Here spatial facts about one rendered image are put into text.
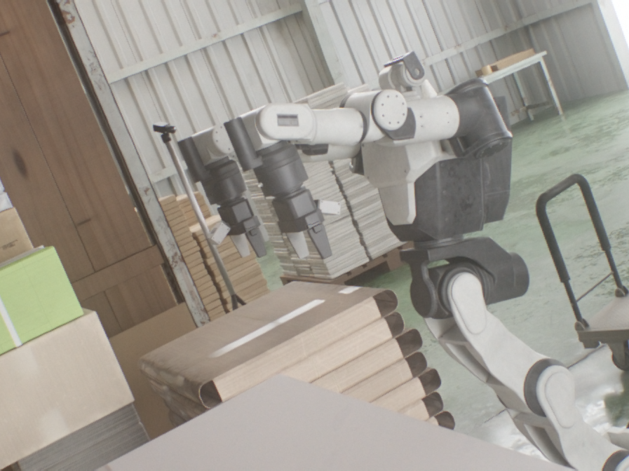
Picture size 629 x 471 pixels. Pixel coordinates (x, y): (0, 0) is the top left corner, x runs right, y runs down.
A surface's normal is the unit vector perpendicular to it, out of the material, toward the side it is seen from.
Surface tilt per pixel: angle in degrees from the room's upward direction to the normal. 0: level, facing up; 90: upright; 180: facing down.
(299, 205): 90
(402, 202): 76
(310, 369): 90
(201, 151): 90
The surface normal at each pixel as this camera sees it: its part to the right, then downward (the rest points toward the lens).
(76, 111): 0.39, -0.01
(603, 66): -0.84, 0.41
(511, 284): 0.45, 0.37
